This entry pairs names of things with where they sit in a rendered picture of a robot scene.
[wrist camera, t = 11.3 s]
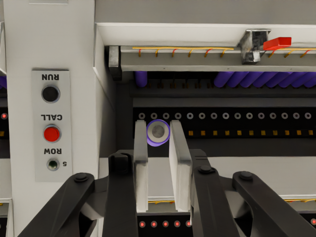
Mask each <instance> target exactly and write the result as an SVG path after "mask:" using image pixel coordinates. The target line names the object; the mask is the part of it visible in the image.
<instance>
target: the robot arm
mask: <svg viewBox="0 0 316 237"><path fill-rule="evenodd" d="M169 160H170V167H171V175H172V182H173V189H174V199H175V207H176V210H178V212H188V210H190V206H191V212H190V225H192V229H193V237H316V229H315V228H314V227H313V226H312V225H311V224H310V223H309V222H308V221H306V220H305V219H304V218H303V217H302V216H301V215H300V214H299V213H298V212H297V211H295V210H294V209H293V208H292V207H291V206H290V205H289V204H288V203H287V202H285V201H284V200H283V199H282V198H281V197H280V196H279V195H278V194H277V193H275V192H274V191H273V190H272V188H270V187H269V186H268V185H267V184H266V183H265V182H264V181H263V180H262V179H260V178H259V177H258V176H257V175H255V174H253V173H251V172H248V171H238V172H235V173H233V177H232V178H227V177H222V176H220V175H219V173H218V171H217V170H216V169H215V168H213V167H211V165H210V163H209V160H208V158H207V156H206V153H205V152H204V151H202V150H201V149H189V148H188V145H187V142H186V139H185V136H184V132H183V129H182V126H181V122H179V120H172V121H170V140H169ZM108 163H109V175H108V176H106V177H104V178H101V179H96V180H95V177H94V176H93V175H92V174H90V173H76V174H74V175H72V176H70V177H69V178H68V179H67V180H66V181H65V183H64V184H63V185H62V186H61V187H60V188H59V190H58V191H57V192H56V193H55V194H54V195H53V196H52V197H51V198H50V199H49V201H48V202H47V203H46V204H45V205H44V206H43V207H42V209H41V210H40V211H39V212H38V213H37V214H36V216H35V217H34V218H33V219H32V220H31V221H30V223H29V224H28V225H27V226H26V227H25V228H24V229H23V231H22V232H21V233H20V234H19V235H18V236H17V237H90V236H91V234H92V232H93V230H94V228H95V226H96V223H97V219H100V218H104V220H103V232H102V237H138V223H137V212H146V210H148V149H147V132H146V121H144V120H137V121H136V122H135V136H134V150H118V151H117V152H116V153H113V154H111V155H109V157H108Z"/></svg>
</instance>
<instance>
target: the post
mask: <svg viewBox="0 0 316 237"><path fill-rule="evenodd" d="M3 9H4V29H5V50H6V70H7V90H8V120H9V141H10V161H11V181H12V202H13V222H14V237H17V236H18V235H19V234H20V233H21V232H22V231H23V229H24V228H25V227H26V226H27V225H28V224H29V223H30V221H31V220H32V219H33V218H34V217H35V216H36V214H37V213H38V212H39V211H40V210H41V209H42V207H43V206H44V205H45V204H46V203H47V202H48V201H49V199H50V198H51V197H52V196H53V195H54V194H55V193H56V192H57V191H58V190H59V188H60V187H61V186H62V185H63V184H64V182H36V181H35V156H34V132H33V107H32V71H70V95H71V148H72V175H74V174H76V173H90V174H92V175H93V176H94V177H95V180H96V179H98V172H99V158H108V157H109V155H111V154H113V153H116V152H117V139H116V112H114V111H113V109H112V107H111V105H110V103H109V101H108V98H107V96H106V94H105V92H104V90H103V88H102V86H101V84H100V82H99V79H98V77H97V75H96V73H95V71H94V69H93V47H94V25H95V0H68V4H29V0H3Z"/></svg>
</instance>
